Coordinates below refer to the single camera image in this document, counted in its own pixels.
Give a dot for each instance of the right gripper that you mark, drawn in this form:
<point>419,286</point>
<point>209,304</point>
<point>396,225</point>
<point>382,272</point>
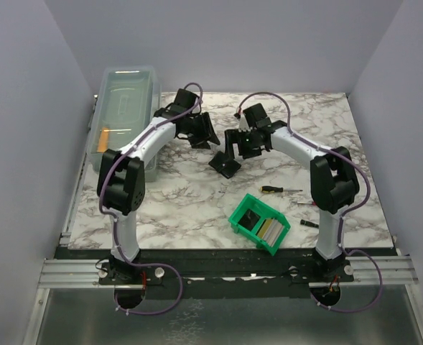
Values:
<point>232,136</point>

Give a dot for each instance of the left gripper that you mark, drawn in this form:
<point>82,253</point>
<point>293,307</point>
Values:
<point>207,131</point>

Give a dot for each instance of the black leather card holder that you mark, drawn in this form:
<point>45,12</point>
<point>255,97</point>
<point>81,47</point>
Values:
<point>224,165</point>

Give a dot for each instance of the green plastic bin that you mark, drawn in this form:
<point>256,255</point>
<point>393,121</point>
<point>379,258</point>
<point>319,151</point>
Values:
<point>248,217</point>

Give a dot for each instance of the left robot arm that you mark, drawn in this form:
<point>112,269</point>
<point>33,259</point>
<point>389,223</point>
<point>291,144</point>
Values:
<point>121,182</point>

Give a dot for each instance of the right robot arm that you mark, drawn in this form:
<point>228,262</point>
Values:
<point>333,180</point>

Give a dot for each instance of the stack of silver cards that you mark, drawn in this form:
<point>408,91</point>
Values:
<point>270,231</point>

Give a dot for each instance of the black yellow screwdriver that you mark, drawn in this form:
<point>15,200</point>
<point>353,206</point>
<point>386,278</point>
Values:
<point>274,189</point>

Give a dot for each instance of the clear plastic storage box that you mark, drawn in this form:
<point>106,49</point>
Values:
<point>126,102</point>

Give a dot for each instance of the orange tool in box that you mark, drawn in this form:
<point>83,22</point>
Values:
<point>103,140</point>

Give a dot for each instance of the red blue screwdriver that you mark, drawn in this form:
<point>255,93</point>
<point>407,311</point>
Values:
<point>304,203</point>

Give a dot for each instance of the black green screwdriver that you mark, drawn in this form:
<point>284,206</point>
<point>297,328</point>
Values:
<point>309,224</point>

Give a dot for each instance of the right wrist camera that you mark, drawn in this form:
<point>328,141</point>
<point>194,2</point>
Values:
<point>243,124</point>

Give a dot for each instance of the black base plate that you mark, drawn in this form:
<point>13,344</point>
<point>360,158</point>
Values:
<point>220,273</point>

